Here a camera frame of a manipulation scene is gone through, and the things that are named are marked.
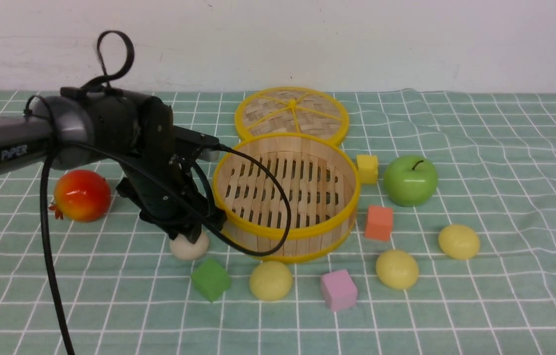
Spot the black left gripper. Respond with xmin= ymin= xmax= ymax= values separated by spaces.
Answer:
xmin=117 ymin=97 xmax=226 ymax=244

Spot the white bun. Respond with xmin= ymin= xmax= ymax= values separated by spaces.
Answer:
xmin=169 ymin=232 xmax=210 ymax=261

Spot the yellow bun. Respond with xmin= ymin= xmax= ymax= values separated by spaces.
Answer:
xmin=438 ymin=224 xmax=481 ymax=260
xmin=375 ymin=249 xmax=419 ymax=290
xmin=249 ymin=261 xmax=293 ymax=301

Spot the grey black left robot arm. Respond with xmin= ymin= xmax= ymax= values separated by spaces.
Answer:
xmin=0 ymin=88 xmax=226 ymax=243

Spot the bamboo steamer tray yellow rim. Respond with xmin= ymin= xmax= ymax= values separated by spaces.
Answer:
xmin=212 ymin=133 xmax=361 ymax=263

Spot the woven bamboo steamer lid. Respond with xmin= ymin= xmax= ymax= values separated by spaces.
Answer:
xmin=233 ymin=87 xmax=350 ymax=146

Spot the green cube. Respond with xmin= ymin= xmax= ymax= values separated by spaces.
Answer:
xmin=190 ymin=258 xmax=232 ymax=303

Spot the red orange pomegranate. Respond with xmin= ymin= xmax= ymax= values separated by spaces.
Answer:
xmin=48 ymin=169 xmax=111 ymax=223

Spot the pink cube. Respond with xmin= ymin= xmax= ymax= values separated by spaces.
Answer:
xmin=320 ymin=268 xmax=358 ymax=313

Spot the yellow cube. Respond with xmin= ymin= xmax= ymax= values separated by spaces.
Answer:
xmin=355 ymin=154 xmax=378 ymax=185

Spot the orange cube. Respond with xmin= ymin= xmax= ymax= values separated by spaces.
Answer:
xmin=364 ymin=205 xmax=394 ymax=242

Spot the green apple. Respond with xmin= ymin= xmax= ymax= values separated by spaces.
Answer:
xmin=382 ymin=155 xmax=439 ymax=207

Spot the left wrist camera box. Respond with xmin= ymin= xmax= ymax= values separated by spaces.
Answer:
xmin=173 ymin=126 xmax=221 ymax=162

